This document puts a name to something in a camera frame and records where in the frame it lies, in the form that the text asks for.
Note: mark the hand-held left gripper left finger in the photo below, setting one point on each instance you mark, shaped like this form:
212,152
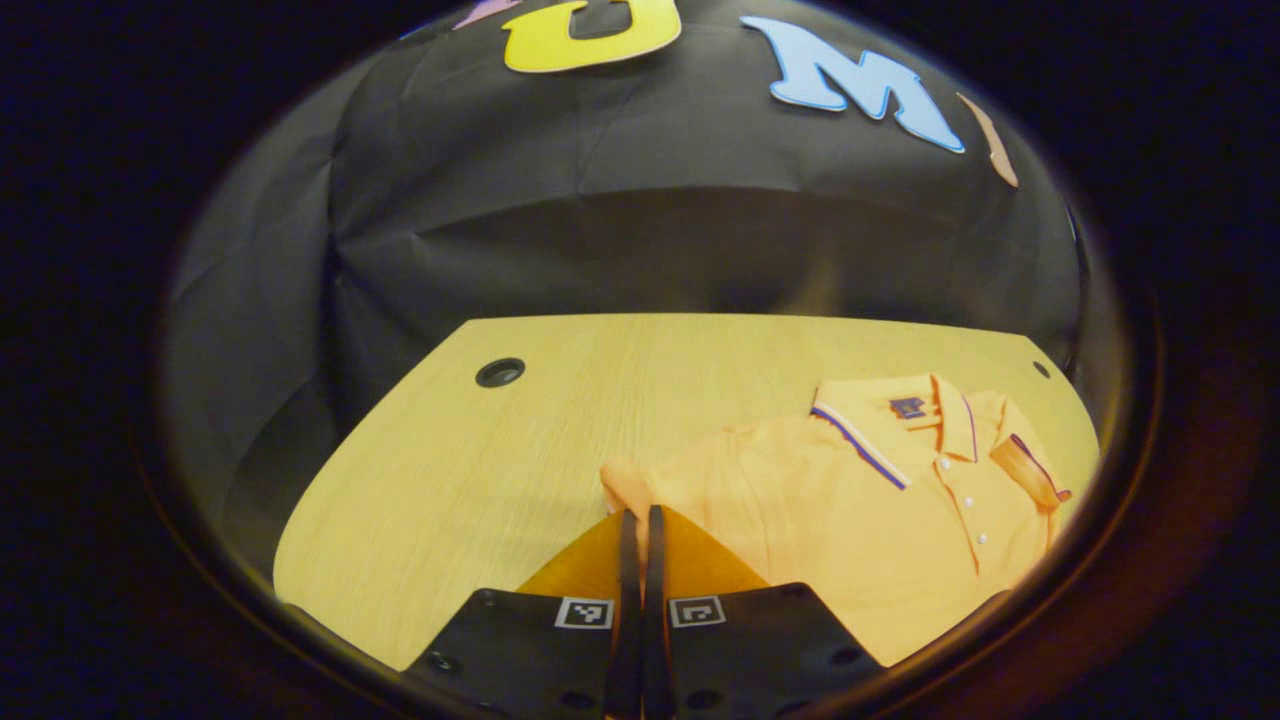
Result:
628,620

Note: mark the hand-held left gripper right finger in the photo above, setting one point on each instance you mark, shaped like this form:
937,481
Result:
655,620

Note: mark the orange T-shirt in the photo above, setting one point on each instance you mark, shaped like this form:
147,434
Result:
850,520

